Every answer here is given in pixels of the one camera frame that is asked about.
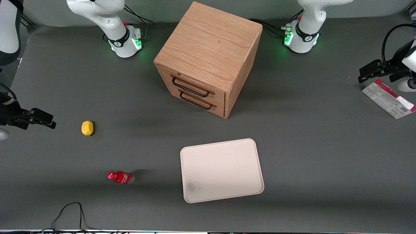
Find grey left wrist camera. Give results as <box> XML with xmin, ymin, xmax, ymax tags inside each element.
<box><xmin>398</xmin><ymin>78</ymin><xmax>416</xmax><ymax>93</ymax></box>

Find black metal drawer handle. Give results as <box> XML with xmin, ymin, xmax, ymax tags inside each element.
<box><xmin>171</xmin><ymin>77</ymin><xmax>211</xmax><ymax>98</ymax></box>
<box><xmin>179</xmin><ymin>91</ymin><xmax>213</xmax><ymax>110</ymax></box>

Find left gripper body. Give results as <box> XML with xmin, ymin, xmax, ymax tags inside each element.
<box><xmin>388</xmin><ymin>38</ymin><xmax>416</xmax><ymax>82</ymax></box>

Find wooden drawer front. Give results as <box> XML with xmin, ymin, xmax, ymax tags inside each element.
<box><xmin>161</xmin><ymin>80</ymin><xmax>225</xmax><ymax>118</ymax></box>
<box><xmin>158</xmin><ymin>65</ymin><xmax>226</xmax><ymax>105</ymax></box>

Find wooden two-drawer cabinet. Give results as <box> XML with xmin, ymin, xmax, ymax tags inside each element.
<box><xmin>153</xmin><ymin>1</ymin><xmax>263</xmax><ymax>119</ymax></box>

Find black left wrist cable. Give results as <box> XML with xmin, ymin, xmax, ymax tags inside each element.
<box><xmin>381</xmin><ymin>23</ymin><xmax>416</xmax><ymax>65</ymax></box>

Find beige plastic tray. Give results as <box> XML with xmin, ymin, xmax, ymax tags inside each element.
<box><xmin>180</xmin><ymin>138</ymin><xmax>265</xmax><ymax>203</ymax></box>

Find red cookie box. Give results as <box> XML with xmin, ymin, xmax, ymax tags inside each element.
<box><xmin>362</xmin><ymin>79</ymin><xmax>416</xmax><ymax>119</ymax></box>

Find yellow lemon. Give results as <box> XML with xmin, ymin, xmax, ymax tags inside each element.
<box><xmin>81</xmin><ymin>121</ymin><xmax>94</xmax><ymax>136</ymax></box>

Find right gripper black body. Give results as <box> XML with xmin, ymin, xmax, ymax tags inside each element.
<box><xmin>0</xmin><ymin>93</ymin><xmax>33</xmax><ymax>129</ymax></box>

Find black looped table-edge cable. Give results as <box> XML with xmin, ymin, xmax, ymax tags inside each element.
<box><xmin>51</xmin><ymin>202</ymin><xmax>98</xmax><ymax>233</ymax></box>

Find red soda bottle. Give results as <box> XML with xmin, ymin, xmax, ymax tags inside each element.
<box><xmin>107</xmin><ymin>171</ymin><xmax>135</xmax><ymax>185</ymax></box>

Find black left arm base cables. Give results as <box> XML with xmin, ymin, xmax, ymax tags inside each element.
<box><xmin>249</xmin><ymin>9</ymin><xmax>305</xmax><ymax>38</ymax></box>

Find black arm base cables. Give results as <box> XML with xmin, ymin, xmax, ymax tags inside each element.
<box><xmin>249</xmin><ymin>9</ymin><xmax>305</xmax><ymax>38</ymax></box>
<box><xmin>123</xmin><ymin>4</ymin><xmax>155</xmax><ymax>42</ymax></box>

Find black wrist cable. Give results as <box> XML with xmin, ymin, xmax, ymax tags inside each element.
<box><xmin>0</xmin><ymin>83</ymin><xmax>17</xmax><ymax>100</ymax></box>
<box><xmin>381</xmin><ymin>23</ymin><xmax>416</xmax><ymax>65</ymax></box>

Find black right arm base cables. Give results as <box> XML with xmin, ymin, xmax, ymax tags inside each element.
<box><xmin>123</xmin><ymin>4</ymin><xmax>155</xmax><ymax>42</ymax></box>

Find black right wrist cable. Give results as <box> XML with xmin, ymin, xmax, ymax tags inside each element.
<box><xmin>0</xmin><ymin>83</ymin><xmax>17</xmax><ymax>100</ymax></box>

